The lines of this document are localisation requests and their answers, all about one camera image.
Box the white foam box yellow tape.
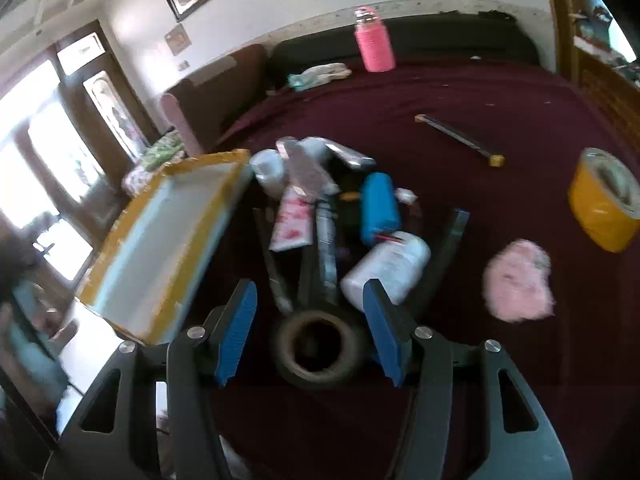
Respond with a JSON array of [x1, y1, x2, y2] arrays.
[[75, 149, 253, 346]]

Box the pink bottle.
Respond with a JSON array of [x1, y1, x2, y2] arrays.
[[354, 6, 397, 73]]

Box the black sofa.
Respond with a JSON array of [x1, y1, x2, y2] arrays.
[[270, 12, 541, 93]]

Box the brown tape roll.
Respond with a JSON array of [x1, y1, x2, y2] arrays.
[[272, 309, 368, 391]]

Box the patterned blanket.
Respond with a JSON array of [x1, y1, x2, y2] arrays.
[[122, 162, 161, 196]]

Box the white work gloves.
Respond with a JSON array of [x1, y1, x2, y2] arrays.
[[287, 62, 353, 92]]

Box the pink white packet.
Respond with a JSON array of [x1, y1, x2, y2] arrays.
[[269, 185, 316, 253]]

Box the teal cloth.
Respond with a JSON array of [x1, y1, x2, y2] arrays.
[[0, 280, 71, 411]]

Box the yellow tape roll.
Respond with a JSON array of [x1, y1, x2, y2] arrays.
[[567, 147, 640, 253]]

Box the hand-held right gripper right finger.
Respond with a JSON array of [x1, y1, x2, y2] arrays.
[[362, 279, 573, 480]]

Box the black stick gold ends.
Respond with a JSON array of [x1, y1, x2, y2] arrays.
[[414, 114, 506, 168]]

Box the small wall picture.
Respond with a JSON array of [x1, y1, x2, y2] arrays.
[[164, 24, 191, 56]]

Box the dark grey flat bar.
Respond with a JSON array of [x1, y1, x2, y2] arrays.
[[422, 209, 471, 311]]

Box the wooden door glass panels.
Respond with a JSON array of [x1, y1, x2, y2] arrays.
[[0, 19, 163, 281]]

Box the pink fluffy pouch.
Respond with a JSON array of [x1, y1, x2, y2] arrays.
[[482, 239, 557, 323]]

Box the maroon cloth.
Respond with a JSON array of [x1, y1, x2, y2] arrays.
[[212, 57, 640, 480]]

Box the grey flat strip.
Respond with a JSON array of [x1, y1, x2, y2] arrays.
[[276, 137, 337, 201]]

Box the large white plastic bottle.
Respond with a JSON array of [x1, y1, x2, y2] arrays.
[[340, 231, 432, 306]]

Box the white mug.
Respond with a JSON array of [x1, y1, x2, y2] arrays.
[[249, 149, 287, 200]]

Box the wooden cabinet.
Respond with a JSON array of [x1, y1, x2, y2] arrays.
[[542, 0, 640, 126]]

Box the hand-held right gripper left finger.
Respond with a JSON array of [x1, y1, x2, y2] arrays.
[[57, 279, 258, 480]]

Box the brown armchair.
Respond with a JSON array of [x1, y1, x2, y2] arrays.
[[161, 42, 268, 158]]

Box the blue cylindrical can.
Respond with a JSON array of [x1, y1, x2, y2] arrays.
[[360, 172, 402, 247]]

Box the green cloth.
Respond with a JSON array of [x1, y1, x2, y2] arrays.
[[140, 130, 186, 168]]

